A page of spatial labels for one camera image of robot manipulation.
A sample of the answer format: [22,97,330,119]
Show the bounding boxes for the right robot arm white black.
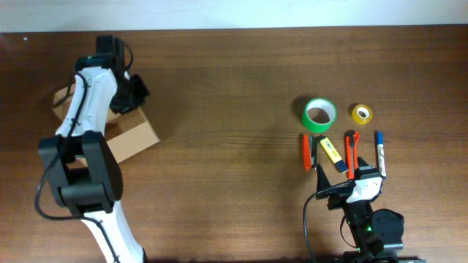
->
[317,157,404,262]

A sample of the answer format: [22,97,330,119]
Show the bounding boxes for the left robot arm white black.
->
[34,35,149,262]

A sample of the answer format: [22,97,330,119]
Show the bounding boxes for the brown cardboard box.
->
[53,83,159,163]

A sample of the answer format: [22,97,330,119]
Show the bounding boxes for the blue white marker pen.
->
[376,131,387,178]

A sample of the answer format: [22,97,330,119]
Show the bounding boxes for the green tape roll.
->
[301,98,337,133]

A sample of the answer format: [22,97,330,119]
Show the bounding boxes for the yellow highlighter marker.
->
[318,136,348,174]

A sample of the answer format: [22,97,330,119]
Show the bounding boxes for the orange utility knife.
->
[344,130,360,180]

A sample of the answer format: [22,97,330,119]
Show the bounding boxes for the small yellow tape roll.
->
[351,104,373,125]

